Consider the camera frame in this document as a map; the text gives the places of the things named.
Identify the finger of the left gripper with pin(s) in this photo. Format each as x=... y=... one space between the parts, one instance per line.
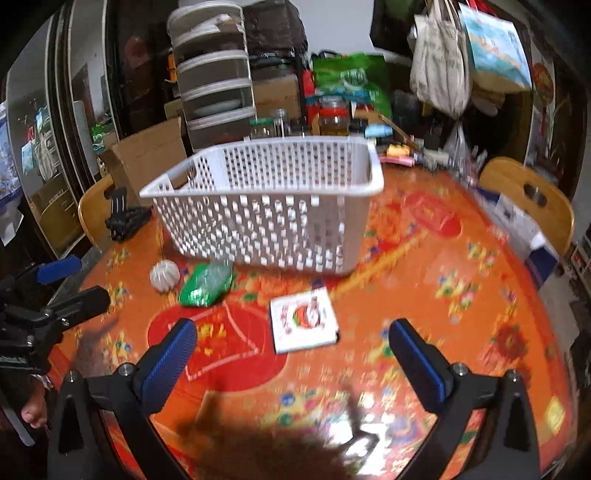
x=58 y=270
x=82 y=306

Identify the cardboard box at back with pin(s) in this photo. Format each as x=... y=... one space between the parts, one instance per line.
x=275 y=94

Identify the black clip tool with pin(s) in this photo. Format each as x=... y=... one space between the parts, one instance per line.
x=124 y=221

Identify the wooden chair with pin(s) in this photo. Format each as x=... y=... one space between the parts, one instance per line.
x=535 y=195
x=94 y=208

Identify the white packet with red print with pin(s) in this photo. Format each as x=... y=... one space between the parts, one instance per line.
x=303 y=321

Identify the beige canvas tote bag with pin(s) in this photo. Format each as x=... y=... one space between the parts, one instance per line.
x=440 y=74

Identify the green plastic packet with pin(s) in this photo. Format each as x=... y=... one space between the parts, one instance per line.
x=206 y=284

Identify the brown cardboard box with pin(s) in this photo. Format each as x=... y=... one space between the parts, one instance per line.
x=138 y=159

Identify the right wooden chair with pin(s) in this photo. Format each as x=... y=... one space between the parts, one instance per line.
x=535 y=195

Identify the left wooden chair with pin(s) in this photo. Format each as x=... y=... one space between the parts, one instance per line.
x=94 y=208

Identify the person's left hand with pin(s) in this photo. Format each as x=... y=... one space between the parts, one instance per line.
x=34 y=411

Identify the green shopping bag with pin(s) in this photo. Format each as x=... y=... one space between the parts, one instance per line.
x=360 y=78

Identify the green lid glass jar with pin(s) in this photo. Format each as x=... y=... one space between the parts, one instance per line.
x=262 y=128

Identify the tall silver lid jar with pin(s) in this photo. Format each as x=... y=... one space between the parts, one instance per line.
x=281 y=122

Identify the white perforated plastic basket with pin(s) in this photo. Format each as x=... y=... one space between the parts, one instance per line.
x=289 y=203

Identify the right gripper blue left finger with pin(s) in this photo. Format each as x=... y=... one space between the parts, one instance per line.
x=162 y=364

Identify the light blue cloth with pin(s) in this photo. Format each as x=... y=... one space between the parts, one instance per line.
x=375 y=131

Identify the colourful printed bag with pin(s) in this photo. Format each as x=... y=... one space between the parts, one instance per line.
x=499 y=61

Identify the white plastic drawer unit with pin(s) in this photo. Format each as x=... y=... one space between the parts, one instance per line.
x=213 y=73

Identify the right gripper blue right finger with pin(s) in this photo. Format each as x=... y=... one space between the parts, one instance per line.
x=424 y=365

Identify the pink paper sheet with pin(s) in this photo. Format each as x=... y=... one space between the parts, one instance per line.
x=404 y=161

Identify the red lid pickle jar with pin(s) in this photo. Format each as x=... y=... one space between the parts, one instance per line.
x=333 y=117

